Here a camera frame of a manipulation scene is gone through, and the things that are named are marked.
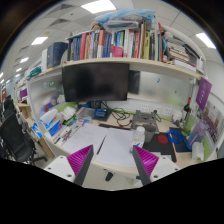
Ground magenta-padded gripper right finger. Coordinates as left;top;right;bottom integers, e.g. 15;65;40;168
132;144;183;187

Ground ceiling lights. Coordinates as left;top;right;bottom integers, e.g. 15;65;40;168
0;0;217;84

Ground white paper sheet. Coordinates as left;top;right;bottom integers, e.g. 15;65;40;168
95;128;138;168
62;123;108;155

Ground purple pennant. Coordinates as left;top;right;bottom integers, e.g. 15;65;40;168
195;77;213;111

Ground black computer monitor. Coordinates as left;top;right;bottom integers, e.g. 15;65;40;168
61;62;130;103

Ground grey metal laptop stand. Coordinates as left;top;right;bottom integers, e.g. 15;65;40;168
130;109;160;132

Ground beige shelf with books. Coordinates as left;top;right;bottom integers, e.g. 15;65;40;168
13;9;208;88

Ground blue white tissue box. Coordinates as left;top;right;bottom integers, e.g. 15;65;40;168
39;108;63;138

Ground purple translucent water bottle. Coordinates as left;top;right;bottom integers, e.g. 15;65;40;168
185;121;208;151

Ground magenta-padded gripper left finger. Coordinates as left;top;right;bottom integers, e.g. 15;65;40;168
44;144;95;187

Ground white crumpled tissue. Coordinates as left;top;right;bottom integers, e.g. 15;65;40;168
191;141;205;162

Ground black office chair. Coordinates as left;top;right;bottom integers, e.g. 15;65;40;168
0;112;48;165

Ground black red-edged desk mat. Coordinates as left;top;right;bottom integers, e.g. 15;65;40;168
97;122;178;164

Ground white ceramic jar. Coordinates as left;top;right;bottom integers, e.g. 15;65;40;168
172;109;184;124

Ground white wall socket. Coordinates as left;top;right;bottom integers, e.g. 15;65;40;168
152;105;163;115
163;106;174;117
139;103;151;114

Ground group photo poster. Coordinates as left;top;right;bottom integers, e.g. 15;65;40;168
202;101;224;143

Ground flat round red coaster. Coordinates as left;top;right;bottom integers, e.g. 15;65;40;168
157;134;170;145

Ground small blue device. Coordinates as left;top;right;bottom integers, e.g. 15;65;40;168
93;107;110;121

